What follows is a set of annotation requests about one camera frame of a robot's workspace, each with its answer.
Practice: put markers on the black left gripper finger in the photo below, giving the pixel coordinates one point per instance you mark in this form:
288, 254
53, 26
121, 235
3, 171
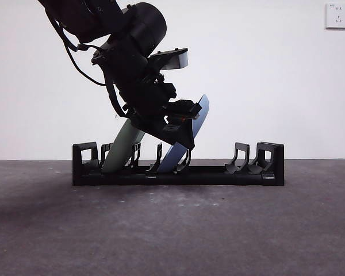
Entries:
172, 132

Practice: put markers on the blue plate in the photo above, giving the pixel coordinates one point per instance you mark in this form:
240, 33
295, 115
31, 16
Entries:
169, 158

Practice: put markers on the green plate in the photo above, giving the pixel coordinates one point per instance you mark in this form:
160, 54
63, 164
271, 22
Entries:
118, 152

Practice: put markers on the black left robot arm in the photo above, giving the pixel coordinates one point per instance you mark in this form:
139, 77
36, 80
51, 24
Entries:
143, 28

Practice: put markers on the black plate rack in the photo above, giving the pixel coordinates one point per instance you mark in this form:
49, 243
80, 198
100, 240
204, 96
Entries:
218, 176

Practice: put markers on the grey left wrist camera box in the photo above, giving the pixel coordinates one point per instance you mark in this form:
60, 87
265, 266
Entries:
181, 60

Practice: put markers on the white wall socket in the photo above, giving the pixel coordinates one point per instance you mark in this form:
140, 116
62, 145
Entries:
337, 15

